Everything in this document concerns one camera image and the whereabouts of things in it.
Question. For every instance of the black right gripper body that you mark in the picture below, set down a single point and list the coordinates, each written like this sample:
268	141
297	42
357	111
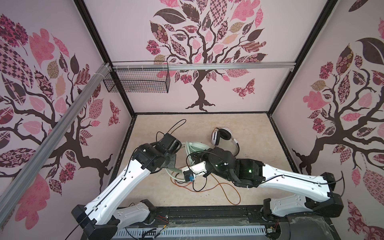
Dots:
203	156

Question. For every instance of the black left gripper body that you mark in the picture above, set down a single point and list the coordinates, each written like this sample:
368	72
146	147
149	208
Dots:
170	161

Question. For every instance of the white black headphones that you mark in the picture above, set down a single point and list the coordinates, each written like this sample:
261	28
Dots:
224	134

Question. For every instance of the mint green headphones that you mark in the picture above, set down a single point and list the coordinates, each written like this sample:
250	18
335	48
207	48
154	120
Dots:
176	174

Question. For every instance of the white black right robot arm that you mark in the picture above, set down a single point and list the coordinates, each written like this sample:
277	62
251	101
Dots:
313	194

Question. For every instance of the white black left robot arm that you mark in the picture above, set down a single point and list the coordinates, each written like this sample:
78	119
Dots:
101	218

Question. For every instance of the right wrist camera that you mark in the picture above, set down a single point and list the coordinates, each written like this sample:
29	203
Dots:
191	172

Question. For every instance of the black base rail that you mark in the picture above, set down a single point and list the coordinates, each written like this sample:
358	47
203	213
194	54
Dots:
252	214

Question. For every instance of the white slotted cable duct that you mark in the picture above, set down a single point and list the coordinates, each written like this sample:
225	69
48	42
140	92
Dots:
189	232

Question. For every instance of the black wire basket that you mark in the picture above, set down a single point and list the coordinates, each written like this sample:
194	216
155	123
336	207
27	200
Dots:
138	77

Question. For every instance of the aluminium rail back wall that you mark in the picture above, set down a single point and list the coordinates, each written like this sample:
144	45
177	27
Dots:
210	66

